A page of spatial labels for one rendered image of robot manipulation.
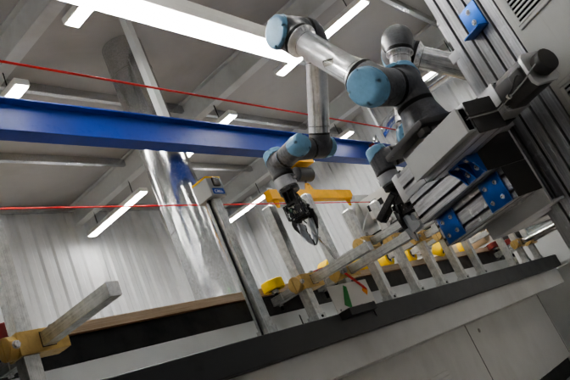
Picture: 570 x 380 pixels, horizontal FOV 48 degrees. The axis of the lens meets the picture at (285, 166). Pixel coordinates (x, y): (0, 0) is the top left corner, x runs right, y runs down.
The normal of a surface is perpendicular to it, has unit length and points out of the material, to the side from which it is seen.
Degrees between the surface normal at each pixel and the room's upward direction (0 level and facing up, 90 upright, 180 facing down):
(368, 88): 97
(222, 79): 90
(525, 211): 90
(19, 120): 90
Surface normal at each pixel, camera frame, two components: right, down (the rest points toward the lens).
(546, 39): -0.87, 0.23
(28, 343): 0.69, -0.52
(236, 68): -0.61, -0.04
